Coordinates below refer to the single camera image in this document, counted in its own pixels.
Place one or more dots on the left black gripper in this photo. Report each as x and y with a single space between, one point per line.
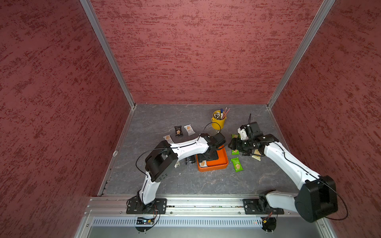
215 156

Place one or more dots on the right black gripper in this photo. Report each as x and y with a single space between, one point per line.
236 145

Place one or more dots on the orange plastic storage box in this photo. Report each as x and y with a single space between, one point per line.
219 164

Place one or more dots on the black cookie packet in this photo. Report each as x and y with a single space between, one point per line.
178 131

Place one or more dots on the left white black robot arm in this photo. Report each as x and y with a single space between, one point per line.
163 158

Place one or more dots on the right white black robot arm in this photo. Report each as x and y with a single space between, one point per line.
317 196

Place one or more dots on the black stapler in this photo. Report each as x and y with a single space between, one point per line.
190 160

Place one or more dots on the yellow pen holder bucket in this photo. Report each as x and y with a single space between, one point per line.
217 124

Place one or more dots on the pens in bucket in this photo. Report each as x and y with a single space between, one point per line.
221 114

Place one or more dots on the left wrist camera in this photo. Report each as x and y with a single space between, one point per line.
218 140

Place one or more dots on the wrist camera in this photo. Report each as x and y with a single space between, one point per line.
249 131
218 140

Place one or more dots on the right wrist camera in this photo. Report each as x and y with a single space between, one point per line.
249 131

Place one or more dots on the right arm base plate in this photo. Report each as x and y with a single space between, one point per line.
256 206

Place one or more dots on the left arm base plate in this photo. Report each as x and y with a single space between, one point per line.
135 206

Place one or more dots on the aluminium frame rail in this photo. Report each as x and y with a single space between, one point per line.
179 205

